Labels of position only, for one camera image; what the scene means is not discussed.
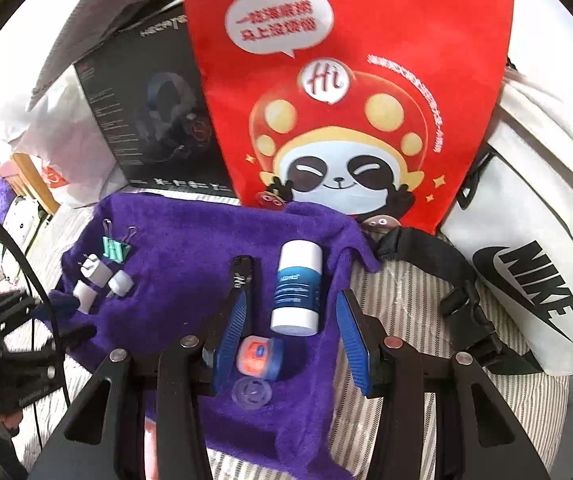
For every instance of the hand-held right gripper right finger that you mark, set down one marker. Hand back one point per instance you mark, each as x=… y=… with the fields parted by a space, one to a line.
x=356 y=342

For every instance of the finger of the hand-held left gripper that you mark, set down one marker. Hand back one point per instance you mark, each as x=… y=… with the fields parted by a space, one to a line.
x=61 y=305
x=79 y=332

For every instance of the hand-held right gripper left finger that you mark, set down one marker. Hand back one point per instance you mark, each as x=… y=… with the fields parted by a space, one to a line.
x=231 y=332

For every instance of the small blue lidded balm jar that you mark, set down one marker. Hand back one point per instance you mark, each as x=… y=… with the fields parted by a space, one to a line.
x=261 y=357

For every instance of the white cube charger plug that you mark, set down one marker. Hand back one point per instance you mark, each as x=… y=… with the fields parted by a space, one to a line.
x=94 y=267

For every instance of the black tube white script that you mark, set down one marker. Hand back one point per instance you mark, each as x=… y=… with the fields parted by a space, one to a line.
x=241 y=272

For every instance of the white rounded charger adapter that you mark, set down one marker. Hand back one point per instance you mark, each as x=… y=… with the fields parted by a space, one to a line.
x=120 y=285

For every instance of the clear round plastic cap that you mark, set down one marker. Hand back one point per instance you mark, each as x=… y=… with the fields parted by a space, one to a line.
x=251 y=392

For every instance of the white and blue stick bottle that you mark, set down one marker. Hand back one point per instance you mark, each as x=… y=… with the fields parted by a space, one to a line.
x=296 y=290

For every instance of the teal binder clip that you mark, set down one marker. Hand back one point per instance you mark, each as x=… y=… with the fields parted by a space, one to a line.
x=115 y=249

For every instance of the purple towel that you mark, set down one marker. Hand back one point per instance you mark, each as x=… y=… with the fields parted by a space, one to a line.
x=176 y=270

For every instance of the white plush toy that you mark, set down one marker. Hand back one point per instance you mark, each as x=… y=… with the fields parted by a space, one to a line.
x=19 y=222

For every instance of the wooden furniture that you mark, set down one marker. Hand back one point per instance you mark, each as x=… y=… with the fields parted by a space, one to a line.
x=29 y=177

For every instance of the white plastic bag red logo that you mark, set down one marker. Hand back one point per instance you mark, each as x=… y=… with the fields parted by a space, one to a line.
x=66 y=160

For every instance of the black headset box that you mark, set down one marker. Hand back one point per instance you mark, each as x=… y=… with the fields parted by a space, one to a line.
x=131 y=110

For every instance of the white waist bag black logo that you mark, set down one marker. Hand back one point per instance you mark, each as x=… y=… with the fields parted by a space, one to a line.
x=541 y=200

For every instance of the red panda print bag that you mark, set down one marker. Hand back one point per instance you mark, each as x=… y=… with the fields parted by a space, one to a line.
x=356 y=85

